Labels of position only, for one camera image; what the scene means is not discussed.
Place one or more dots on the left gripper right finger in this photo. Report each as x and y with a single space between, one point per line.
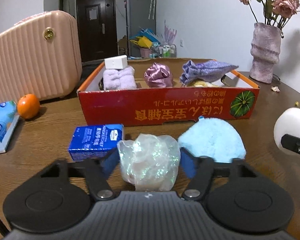
200 171

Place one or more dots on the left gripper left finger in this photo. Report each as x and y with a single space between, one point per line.
97 171

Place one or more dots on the white round sponge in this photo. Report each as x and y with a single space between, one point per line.
287 123

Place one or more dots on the light blue plush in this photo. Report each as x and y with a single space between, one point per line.
214 138

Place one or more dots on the iridescent plastic bag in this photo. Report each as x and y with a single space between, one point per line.
150 162

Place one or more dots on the yellow white plush toy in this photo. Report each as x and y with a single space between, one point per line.
201 83

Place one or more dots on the lilac fluffy towel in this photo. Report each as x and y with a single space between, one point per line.
122 79

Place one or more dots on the purple drawstring pouch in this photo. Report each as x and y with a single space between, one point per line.
209 71

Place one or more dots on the pink satin scrunchie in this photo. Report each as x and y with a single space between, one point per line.
158 76

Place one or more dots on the white rectangular block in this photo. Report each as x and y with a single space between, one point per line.
117 62

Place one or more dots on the small blue box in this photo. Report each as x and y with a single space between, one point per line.
94 141

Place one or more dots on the fallen rose petal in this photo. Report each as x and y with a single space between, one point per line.
275 89

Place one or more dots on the red cardboard box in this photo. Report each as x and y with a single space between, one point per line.
155 106

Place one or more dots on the orange fruit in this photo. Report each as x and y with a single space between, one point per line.
28 106

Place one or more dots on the blue tissue pack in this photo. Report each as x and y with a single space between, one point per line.
9 118

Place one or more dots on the pink textured vase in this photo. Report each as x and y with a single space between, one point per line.
265 50

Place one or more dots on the pink ribbed suitcase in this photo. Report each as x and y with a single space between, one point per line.
40 55

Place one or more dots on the dried pink roses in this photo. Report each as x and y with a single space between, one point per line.
276 13

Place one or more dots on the dark entrance door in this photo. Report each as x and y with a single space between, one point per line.
97 30

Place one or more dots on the grey refrigerator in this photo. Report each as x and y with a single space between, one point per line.
137 12

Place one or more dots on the wire trolley with bottles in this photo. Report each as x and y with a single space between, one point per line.
163 51

